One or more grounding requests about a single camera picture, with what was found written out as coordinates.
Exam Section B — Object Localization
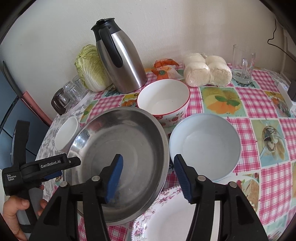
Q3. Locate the floral white plate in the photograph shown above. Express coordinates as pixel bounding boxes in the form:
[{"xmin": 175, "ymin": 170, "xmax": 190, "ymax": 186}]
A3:
[{"xmin": 131, "ymin": 185, "xmax": 220, "ymax": 241}]

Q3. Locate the white bowl strawberry pattern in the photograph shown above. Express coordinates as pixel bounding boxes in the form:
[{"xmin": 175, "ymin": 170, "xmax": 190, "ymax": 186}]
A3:
[{"xmin": 137, "ymin": 79, "xmax": 191, "ymax": 127}]

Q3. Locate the upturned drinking glass front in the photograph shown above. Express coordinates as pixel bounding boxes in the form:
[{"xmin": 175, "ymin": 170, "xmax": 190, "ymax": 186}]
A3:
[{"xmin": 68, "ymin": 85, "xmax": 85, "ymax": 102}]

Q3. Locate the glass coffee pot brown handle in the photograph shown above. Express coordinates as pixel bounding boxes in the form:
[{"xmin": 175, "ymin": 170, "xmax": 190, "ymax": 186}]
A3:
[{"xmin": 51, "ymin": 88, "xmax": 72, "ymax": 115}]

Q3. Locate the light blue bowl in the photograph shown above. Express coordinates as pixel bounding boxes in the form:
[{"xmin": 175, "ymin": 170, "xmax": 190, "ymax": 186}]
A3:
[{"xmin": 169, "ymin": 113, "xmax": 241, "ymax": 182}]

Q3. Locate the bag of white buns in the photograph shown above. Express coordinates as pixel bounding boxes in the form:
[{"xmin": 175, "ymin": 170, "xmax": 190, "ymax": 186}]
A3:
[{"xmin": 183, "ymin": 53, "xmax": 232, "ymax": 87}]

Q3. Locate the upturned drinking glass back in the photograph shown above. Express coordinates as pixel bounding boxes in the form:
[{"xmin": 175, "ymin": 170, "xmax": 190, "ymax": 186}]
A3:
[{"xmin": 72, "ymin": 75, "xmax": 87, "ymax": 93}]

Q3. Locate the large steel basin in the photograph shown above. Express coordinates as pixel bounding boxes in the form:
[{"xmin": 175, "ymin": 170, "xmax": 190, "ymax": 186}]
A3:
[{"xmin": 64, "ymin": 107, "xmax": 170, "ymax": 225}]

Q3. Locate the upturned drinking glass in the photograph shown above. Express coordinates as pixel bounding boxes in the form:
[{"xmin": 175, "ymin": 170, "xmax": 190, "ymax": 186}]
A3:
[
  {"xmin": 63, "ymin": 81, "xmax": 74, "ymax": 92},
  {"xmin": 72, "ymin": 75, "xmax": 87, "ymax": 93},
  {"xmin": 68, "ymin": 85, "xmax": 85, "ymax": 102}
]

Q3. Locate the black cable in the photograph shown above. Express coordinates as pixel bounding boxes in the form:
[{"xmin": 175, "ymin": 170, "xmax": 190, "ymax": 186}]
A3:
[{"xmin": 267, "ymin": 18, "xmax": 296, "ymax": 61}]

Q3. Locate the floral grey white cloth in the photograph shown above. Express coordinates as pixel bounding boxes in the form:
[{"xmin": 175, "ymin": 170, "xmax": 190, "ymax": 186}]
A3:
[{"xmin": 36, "ymin": 90, "xmax": 95, "ymax": 202}]

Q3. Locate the orange snack packet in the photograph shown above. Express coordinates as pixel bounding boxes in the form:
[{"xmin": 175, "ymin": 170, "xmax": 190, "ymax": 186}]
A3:
[{"xmin": 151, "ymin": 59, "xmax": 183, "ymax": 80}]

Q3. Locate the black power adapter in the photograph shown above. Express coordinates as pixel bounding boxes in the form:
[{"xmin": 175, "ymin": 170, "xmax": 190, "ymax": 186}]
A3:
[{"xmin": 287, "ymin": 80, "xmax": 296, "ymax": 102}]

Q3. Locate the white power strip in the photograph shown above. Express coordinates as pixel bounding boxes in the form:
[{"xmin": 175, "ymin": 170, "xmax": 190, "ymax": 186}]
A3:
[{"xmin": 277, "ymin": 82, "xmax": 296, "ymax": 112}]

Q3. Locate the pink checkered tablecloth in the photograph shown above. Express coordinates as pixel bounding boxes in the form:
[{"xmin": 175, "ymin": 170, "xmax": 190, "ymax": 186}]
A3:
[{"xmin": 186, "ymin": 68, "xmax": 295, "ymax": 240}]

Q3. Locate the napa cabbage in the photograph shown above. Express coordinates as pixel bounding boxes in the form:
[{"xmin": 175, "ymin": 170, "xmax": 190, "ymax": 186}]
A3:
[{"xmin": 74, "ymin": 44, "xmax": 112, "ymax": 92}]

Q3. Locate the small white square bowl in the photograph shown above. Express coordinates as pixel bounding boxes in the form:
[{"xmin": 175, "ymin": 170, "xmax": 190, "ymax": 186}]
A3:
[{"xmin": 55, "ymin": 116, "xmax": 81, "ymax": 153}]

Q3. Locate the pink board by fridge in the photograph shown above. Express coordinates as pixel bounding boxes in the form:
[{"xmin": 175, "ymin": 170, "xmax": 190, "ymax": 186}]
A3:
[{"xmin": 22, "ymin": 91, "xmax": 52, "ymax": 126}]

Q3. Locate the steel thermos jug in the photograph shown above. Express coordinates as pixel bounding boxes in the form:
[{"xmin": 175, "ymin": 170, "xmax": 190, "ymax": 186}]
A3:
[{"xmin": 91, "ymin": 18, "xmax": 147, "ymax": 93}]

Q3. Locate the clear glass mug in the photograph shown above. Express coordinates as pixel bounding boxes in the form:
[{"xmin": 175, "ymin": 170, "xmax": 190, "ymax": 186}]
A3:
[{"xmin": 232, "ymin": 45, "xmax": 255, "ymax": 84}]

